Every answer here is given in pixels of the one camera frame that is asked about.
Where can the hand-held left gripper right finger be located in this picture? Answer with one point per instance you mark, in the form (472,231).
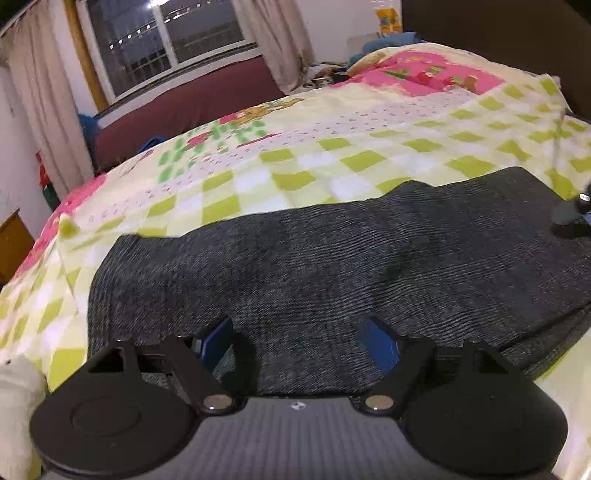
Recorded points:
(381,346)

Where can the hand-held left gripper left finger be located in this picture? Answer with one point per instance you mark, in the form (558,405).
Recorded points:
(214,344)

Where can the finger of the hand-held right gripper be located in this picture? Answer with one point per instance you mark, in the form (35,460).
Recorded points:
(570,214)

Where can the dark grey plaid pants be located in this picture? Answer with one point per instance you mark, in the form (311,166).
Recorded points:
(323,277)

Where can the dark wardrobe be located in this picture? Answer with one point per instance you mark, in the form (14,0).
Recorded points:
(508,37)

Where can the checked cartoon printed blanket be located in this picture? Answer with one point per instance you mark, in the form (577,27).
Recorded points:
(323,161)

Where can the beige folded cloth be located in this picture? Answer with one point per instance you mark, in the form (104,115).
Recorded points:
(18,415)

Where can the wooden cabinet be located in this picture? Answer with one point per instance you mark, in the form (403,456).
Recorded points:
(14,249)

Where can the red and green bag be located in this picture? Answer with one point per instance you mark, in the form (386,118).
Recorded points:
(48,184)

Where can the maroon headboard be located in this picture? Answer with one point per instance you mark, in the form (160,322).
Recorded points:
(184,106)

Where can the blue cloth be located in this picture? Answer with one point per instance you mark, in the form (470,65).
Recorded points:
(383,46)

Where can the blue bag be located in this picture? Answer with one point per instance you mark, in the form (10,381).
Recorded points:
(85,127)

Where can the yellow pillow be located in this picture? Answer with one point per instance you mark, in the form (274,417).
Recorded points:
(367,62)

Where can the beige curtain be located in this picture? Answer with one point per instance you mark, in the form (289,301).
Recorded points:
(277,41)
(44,106)

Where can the barred window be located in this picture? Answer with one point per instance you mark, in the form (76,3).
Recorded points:
(166,41)

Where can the yellow printed wall poster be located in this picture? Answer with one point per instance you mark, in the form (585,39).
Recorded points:
(388,21)

